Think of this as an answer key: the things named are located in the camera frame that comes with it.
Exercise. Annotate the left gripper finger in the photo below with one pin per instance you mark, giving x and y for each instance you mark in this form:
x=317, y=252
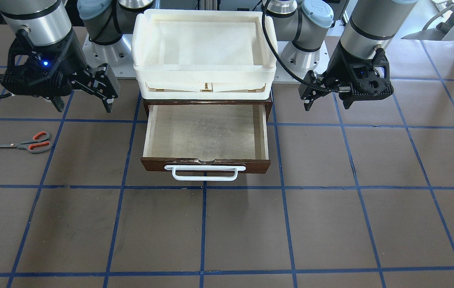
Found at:
x=348, y=100
x=307, y=105

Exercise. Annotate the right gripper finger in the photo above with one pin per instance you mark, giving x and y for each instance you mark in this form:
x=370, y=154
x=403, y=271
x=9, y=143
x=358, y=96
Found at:
x=58, y=102
x=108, y=104

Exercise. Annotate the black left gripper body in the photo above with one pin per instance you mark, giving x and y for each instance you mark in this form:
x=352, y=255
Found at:
x=338, y=66

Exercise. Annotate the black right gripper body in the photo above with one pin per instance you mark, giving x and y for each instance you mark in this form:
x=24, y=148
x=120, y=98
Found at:
x=73, y=55

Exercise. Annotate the orange grey scissors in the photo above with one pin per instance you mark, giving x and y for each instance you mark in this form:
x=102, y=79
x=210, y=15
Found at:
x=38, y=144

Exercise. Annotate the wooden drawer white handle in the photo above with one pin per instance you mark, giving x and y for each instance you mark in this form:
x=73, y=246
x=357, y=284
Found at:
x=221, y=138

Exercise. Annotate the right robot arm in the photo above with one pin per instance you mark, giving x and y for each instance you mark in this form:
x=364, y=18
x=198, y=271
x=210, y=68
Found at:
x=48, y=22

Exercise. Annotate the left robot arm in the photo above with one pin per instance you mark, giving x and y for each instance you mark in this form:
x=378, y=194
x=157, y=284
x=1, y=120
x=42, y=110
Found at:
x=305, y=26

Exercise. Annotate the dark brown drawer cabinet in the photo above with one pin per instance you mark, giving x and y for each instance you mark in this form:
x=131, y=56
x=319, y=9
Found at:
x=268, y=103

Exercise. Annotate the white plastic tray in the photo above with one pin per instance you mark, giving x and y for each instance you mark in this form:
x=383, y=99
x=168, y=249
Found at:
x=203, y=55

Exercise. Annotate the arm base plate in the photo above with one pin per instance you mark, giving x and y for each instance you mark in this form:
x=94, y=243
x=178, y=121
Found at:
x=299, y=62
x=118, y=55

